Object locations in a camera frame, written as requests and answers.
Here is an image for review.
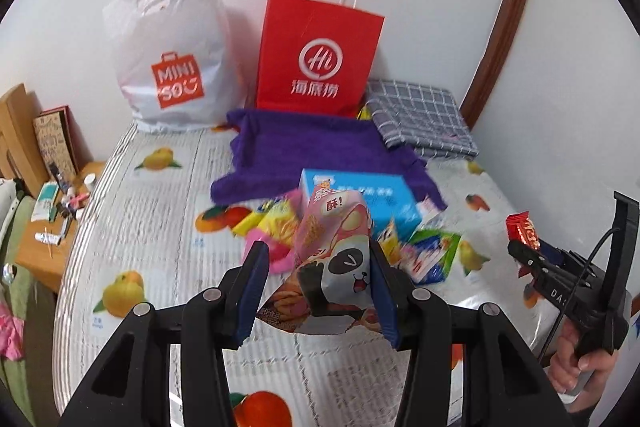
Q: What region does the red snack packet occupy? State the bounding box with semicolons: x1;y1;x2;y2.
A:
506;211;540;251

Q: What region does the green snack bag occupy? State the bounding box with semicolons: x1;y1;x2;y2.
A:
399;229;461;286

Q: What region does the pink panda snack bag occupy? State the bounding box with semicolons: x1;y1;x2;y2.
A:
257;182;381;335

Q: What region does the yellow pink chips bag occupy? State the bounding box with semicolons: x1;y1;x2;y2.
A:
231;188;303;274

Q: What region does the right hand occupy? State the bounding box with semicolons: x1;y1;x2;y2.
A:
547;319;618;413

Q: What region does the fruit print tablecloth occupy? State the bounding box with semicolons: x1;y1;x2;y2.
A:
53;130;556;426

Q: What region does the blue tissue pack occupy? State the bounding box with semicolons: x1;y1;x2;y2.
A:
299;169;422;242

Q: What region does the grey checked folded cloth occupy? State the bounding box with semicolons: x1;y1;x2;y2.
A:
366;79;480;162

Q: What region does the purple towel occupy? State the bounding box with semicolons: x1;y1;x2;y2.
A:
210;109;447;210

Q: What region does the white tube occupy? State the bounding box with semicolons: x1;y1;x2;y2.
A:
34;232;62;246

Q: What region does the wooden side table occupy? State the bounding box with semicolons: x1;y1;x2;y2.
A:
14;160;106;294

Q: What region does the teal white box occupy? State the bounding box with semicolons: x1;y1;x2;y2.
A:
30;181;58;222

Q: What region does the brown notebook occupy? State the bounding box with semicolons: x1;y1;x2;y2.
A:
32;105;79;180

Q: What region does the white Miniso plastic bag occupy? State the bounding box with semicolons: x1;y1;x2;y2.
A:
103;0;246;133

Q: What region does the red Haidilao paper bag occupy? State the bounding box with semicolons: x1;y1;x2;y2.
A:
255;0;385;117

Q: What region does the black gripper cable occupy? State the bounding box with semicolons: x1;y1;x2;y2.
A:
537;225;624;365

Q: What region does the brown door frame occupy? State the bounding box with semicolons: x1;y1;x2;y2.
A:
460;0;527;129

